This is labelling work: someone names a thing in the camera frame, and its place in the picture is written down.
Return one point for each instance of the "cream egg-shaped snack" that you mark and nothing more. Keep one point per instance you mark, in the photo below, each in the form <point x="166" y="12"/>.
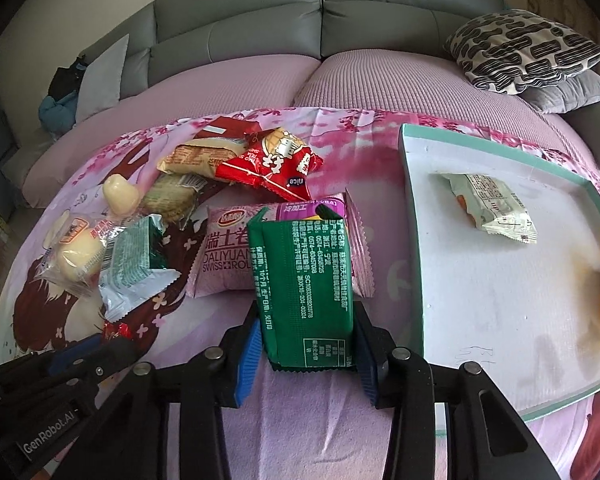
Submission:
<point x="121" y="195"/>

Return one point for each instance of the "grey sofa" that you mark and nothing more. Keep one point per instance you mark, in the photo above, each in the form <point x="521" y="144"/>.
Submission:
<point x="380" y="0"/>

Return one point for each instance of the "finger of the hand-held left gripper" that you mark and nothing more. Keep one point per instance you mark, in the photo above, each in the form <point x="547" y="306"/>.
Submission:
<point x="75" y="353"/>
<point x="45" y="435"/>

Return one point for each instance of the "green and silver snack packet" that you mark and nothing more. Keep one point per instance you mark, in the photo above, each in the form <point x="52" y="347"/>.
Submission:
<point x="130" y="270"/>

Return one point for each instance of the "black and white patterned pillow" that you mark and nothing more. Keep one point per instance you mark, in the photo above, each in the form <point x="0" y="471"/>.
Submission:
<point x="520" y="50"/>

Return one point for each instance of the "white tray with teal rim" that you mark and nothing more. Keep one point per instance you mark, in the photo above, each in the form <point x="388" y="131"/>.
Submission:
<point x="480" y="305"/>

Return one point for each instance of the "round biscuits packet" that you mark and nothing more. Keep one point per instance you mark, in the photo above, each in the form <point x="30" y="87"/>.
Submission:
<point x="167" y="201"/>

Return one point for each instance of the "white and green snack packet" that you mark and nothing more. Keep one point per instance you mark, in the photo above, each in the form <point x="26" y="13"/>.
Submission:
<point x="495" y="205"/>

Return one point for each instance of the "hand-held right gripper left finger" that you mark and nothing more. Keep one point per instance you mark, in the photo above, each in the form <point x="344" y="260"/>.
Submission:
<point x="245" y="362"/>

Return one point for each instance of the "light grey cushion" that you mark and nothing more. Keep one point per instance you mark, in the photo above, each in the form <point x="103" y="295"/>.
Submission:
<point x="102" y="77"/>

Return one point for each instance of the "grey pillow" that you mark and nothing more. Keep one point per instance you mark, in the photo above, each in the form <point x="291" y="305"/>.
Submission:
<point x="570" y="94"/>

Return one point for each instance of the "pink cake roll packet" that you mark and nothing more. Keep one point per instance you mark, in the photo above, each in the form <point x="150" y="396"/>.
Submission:
<point x="220" y="255"/>

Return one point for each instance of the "small red candy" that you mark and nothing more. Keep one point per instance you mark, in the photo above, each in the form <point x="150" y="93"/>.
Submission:
<point x="117" y="331"/>

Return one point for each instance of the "red snack packet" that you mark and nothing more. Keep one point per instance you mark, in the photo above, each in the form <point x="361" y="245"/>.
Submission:
<point x="275" y="165"/>

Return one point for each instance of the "pink sofa cover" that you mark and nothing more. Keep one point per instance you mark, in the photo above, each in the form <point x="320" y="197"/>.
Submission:
<point x="360" y="80"/>

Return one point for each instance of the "clear bag of buns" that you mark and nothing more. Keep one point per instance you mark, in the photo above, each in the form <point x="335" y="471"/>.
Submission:
<point x="75" y="260"/>

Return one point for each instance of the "beige biscuit packet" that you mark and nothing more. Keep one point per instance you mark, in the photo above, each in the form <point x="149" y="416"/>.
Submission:
<point x="195" y="157"/>

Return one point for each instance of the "pink floral printed blanket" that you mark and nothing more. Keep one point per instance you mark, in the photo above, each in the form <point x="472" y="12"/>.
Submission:
<point x="360" y="160"/>

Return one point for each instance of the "dark red packet white label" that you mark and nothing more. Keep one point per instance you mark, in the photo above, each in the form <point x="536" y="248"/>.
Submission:
<point x="225" y="127"/>

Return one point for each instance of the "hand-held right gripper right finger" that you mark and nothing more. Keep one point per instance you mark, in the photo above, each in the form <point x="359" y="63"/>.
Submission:
<point x="367" y="362"/>

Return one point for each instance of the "dark green snack packet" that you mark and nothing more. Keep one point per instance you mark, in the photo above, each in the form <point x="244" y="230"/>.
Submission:
<point x="300" y="285"/>

